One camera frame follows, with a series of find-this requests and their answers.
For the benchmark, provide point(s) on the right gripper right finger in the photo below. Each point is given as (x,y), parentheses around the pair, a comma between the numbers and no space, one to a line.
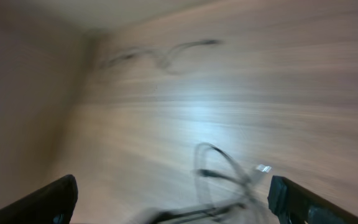
(294,204)

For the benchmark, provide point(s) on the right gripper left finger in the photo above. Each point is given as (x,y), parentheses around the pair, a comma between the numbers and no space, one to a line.
(52,204)

